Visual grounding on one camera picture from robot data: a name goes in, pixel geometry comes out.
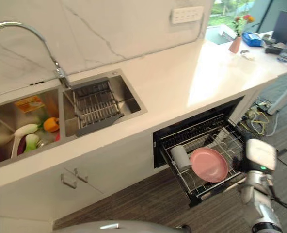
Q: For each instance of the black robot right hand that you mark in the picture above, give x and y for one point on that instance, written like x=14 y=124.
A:
x=261 y=153

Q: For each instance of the built-in black dishwasher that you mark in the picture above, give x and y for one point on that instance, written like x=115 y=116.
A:
x=172 y=138

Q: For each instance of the floor power strip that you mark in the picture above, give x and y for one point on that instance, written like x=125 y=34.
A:
x=263 y=106

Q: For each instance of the pink plate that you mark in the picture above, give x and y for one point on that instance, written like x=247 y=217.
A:
x=209 y=165

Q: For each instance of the white desk leg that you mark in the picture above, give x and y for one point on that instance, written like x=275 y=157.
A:
x=282 y=95

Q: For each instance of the white cup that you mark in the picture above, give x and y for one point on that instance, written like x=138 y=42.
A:
x=181 y=157

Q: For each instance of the small white counter item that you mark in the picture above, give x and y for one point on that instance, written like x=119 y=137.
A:
x=246 y=55

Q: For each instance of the black desk device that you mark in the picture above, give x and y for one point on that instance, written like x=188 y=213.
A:
x=273 y=50

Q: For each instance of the pink vase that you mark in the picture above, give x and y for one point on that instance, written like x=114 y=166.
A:
x=235 y=45

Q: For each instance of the blue package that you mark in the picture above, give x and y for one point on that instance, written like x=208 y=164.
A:
x=252 y=38

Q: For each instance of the white box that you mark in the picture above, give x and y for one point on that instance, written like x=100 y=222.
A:
x=227 y=35

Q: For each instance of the dark computer monitor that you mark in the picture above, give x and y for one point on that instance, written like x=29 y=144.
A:
x=285 y=26

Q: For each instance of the red and yellow flowers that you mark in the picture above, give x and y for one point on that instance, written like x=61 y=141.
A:
x=243 y=21

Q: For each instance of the stainless steel double sink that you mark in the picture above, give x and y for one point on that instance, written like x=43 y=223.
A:
x=131 y=102

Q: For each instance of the metal sink drain rack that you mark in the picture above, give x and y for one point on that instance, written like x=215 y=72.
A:
x=97 y=106

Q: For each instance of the orange bell pepper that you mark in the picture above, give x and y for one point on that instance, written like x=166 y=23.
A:
x=51 y=124

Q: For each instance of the green and white bowl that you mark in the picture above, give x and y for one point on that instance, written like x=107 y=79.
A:
x=32 y=143

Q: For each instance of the orange food package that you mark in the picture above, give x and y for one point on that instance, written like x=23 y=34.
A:
x=29 y=104

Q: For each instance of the purple dish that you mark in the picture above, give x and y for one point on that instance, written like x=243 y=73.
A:
x=21 y=146

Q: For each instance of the white plastic ladle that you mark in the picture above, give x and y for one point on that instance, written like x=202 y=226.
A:
x=22 y=132

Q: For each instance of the chrome gooseneck faucet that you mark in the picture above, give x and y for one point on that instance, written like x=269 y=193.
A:
x=24 y=28

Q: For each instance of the white wall power outlet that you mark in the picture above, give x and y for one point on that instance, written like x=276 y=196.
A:
x=187 y=14

